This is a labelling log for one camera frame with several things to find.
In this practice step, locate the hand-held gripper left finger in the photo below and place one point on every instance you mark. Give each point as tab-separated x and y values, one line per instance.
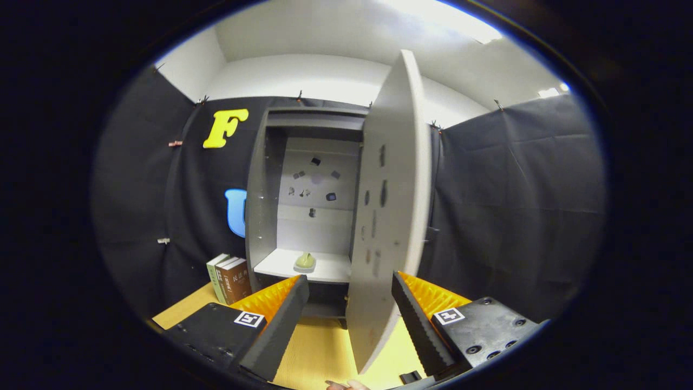
281	330

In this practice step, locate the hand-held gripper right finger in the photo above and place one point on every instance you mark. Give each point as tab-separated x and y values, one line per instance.
417	327

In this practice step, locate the small pale green object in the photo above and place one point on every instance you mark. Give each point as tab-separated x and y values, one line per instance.
305	262

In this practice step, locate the brown book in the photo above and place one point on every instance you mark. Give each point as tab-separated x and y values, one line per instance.
235	281

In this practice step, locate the light grey cabinet shelf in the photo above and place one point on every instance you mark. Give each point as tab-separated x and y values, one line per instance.
330	268

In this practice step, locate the green book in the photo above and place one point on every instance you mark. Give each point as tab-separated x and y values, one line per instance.
215	279

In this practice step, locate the grey cabinet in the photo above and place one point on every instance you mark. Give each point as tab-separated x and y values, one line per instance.
260	189

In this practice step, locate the small ceiling light panel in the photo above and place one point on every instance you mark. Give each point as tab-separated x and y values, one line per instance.
552	91

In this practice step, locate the long ceiling light panel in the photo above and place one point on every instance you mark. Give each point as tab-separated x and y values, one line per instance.
449	19

